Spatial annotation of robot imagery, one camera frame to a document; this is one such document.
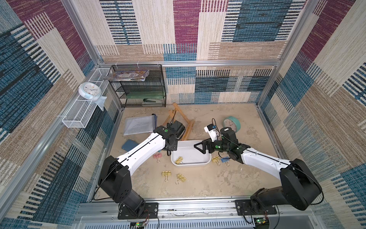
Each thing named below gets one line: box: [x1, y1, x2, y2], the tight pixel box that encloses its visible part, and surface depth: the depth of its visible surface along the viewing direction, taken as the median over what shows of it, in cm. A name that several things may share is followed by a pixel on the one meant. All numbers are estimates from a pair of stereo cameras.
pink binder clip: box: [152, 152, 163, 164], surface depth 93 cm
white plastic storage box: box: [170, 139, 213, 167], surface depth 92 cm
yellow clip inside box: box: [174, 156, 184, 165], surface depth 91 cm
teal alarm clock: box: [223, 115, 242, 133], surface depth 99 cm
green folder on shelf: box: [125, 91, 165, 99], surface depth 103 cm
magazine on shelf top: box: [102, 70, 150, 82], surface depth 83 cm
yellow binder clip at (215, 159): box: [211, 155, 221, 167], surface depth 91 cm
